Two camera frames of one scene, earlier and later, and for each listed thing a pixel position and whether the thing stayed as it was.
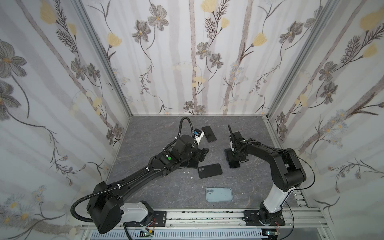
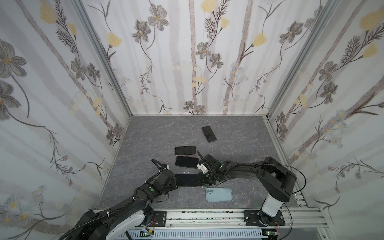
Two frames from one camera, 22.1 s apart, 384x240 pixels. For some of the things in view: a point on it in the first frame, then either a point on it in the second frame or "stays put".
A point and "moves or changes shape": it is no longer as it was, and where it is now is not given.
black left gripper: [203, 152] to [174, 183]
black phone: [209, 134] stays put
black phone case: [209, 170] moves or changes shape
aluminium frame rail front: [298, 219] stays put
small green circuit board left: [143, 234] stays put
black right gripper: [233, 144] to [208, 163]
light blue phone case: [220, 194] stays put
